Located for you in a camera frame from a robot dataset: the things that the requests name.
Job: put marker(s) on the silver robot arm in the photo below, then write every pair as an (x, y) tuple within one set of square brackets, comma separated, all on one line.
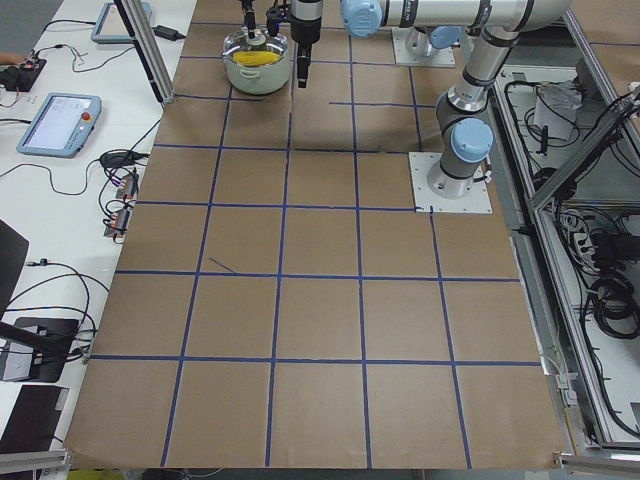
[(495, 27), (361, 18)]

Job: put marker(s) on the black power adapter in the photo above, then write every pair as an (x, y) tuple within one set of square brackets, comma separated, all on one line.
[(167, 33)]

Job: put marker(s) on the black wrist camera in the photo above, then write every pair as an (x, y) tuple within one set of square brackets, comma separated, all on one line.
[(275, 17)]

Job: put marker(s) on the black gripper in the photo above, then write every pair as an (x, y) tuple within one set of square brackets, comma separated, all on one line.
[(303, 31), (249, 19)]

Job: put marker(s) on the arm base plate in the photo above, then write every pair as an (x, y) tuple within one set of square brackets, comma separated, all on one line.
[(434, 192), (425, 46)]

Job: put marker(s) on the near teach pendant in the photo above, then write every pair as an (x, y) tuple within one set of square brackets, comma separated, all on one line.
[(61, 126)]

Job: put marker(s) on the pale green cooking pot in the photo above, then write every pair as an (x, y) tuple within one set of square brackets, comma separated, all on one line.
[(259, 80)]

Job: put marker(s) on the small circuit board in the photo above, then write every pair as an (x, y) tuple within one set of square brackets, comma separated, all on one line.
[(116, 223), (128, 187)]

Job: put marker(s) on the teach pendant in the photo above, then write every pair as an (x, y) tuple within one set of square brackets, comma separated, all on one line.
[(61, 126), (109, 27)]

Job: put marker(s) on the far teach pendant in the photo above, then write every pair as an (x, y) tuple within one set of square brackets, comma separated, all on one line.
[(109, 27)]

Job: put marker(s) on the black monitor stand base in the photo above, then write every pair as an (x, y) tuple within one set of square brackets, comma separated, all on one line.
[(36, 349)]

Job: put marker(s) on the glass pot lid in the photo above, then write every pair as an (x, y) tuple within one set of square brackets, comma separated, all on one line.
[(240, 41)]

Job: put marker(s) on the brown paper table cover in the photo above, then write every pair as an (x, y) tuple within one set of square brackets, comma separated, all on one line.
[(279, 302)]

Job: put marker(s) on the aluminium frame post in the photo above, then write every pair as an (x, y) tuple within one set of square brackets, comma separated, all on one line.
[(137, 24)]

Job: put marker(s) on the yellow corn cob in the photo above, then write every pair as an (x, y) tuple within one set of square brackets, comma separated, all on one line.
[(255, 58)]

